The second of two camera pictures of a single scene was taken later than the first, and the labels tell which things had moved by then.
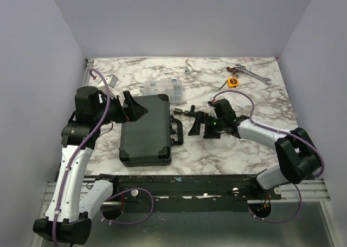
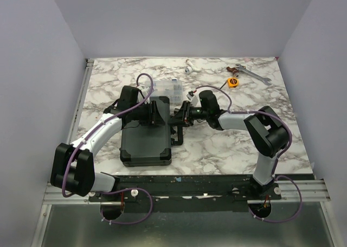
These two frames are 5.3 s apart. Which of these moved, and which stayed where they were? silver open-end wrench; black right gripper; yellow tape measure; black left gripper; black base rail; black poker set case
Moved: black left gripper; black right gripper
Stayed: black poker set case; yellow tape measure; silver open-end wrench; black base rail
